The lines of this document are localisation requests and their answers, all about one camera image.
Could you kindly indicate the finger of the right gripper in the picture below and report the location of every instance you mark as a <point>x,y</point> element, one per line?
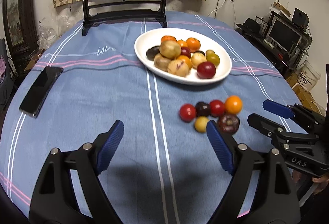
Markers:
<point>265,126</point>
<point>278,109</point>

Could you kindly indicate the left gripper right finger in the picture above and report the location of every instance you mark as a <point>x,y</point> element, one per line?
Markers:
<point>275,199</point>

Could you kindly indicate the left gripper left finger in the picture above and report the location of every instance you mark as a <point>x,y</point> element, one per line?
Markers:
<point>54,200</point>

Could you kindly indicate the dark maroon ribbed fruit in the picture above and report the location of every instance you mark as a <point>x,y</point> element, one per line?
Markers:
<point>228,124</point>

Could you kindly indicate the orange tomato back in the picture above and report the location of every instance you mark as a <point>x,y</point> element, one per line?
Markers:
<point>233,104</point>

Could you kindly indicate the red tomato back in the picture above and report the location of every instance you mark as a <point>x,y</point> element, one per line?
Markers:
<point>217,108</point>

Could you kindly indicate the small yellow fruit back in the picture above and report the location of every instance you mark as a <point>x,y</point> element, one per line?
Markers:
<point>200,124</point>

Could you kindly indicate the small yellow fruit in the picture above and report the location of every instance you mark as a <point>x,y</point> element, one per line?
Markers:
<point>210,52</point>
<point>200,124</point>

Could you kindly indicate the small red cherry tomato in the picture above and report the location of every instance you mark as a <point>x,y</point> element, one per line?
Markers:
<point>187,112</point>

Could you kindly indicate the large red tomato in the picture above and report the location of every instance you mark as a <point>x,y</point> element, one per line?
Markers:
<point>206,70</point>
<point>186,52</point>

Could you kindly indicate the large yellow orange tomato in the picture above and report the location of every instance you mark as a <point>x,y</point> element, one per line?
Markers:
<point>213,58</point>

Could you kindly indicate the small yellow fruit front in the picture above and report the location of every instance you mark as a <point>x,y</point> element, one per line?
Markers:
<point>210,52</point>

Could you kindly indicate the pale yellow melon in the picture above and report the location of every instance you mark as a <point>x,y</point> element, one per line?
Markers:
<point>197,59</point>

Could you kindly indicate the oval orange tomato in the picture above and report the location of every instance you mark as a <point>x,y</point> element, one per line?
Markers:
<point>186,60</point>

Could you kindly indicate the striped pale melon back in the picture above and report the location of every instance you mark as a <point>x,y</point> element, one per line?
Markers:
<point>178,67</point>

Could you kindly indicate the large orange tangerine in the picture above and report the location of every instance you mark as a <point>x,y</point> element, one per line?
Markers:
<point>193,44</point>

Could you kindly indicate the large golden round melon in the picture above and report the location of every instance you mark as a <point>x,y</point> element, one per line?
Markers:
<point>170,49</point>

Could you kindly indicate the tan melon with stem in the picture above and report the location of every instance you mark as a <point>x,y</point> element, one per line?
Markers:
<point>161,62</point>

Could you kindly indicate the large dark purple fruit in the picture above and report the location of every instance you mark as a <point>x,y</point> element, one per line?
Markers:
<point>152,52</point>

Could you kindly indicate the person right hand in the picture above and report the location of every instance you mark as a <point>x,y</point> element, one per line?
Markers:
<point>322,182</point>

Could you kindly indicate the cardboard box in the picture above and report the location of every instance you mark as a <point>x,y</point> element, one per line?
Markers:
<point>304,97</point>

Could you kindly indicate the white plastic bucket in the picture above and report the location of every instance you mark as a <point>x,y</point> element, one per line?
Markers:
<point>308,77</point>

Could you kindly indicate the black metal desk rack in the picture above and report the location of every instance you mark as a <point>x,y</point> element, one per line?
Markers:
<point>283,61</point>

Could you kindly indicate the dark purple tomato back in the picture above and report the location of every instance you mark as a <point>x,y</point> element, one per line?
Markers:
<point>202,109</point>

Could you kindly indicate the computer monitor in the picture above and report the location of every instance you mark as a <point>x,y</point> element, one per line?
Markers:
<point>283,35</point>

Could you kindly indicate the black speaker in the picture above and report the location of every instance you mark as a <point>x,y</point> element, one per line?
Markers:
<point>300,19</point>

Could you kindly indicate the black smartphone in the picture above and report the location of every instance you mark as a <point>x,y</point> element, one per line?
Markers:
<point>36,95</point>

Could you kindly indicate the white oval plate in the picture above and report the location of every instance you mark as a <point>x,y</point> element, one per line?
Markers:
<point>153,38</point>

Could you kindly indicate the blue striped tablecloth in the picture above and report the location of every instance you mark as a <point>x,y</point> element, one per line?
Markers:
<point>163,170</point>

